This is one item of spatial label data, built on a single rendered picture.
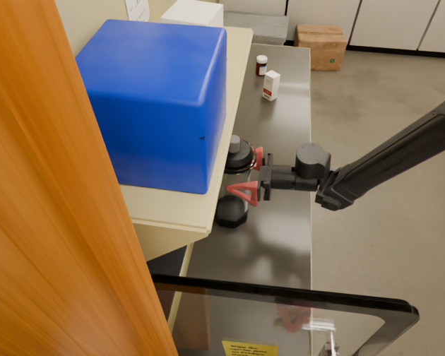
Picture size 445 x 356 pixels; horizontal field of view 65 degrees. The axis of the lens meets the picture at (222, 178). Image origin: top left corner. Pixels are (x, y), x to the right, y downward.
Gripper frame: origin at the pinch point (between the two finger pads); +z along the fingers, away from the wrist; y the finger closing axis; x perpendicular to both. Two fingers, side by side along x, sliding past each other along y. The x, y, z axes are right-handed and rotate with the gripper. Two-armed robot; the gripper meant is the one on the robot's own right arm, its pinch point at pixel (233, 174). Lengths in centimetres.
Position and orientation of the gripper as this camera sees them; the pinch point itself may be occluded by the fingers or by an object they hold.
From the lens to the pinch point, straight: 83.8
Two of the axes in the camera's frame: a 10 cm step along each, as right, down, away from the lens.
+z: -9.8, -0.7, 1.9
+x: 0.9, 6.9, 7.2
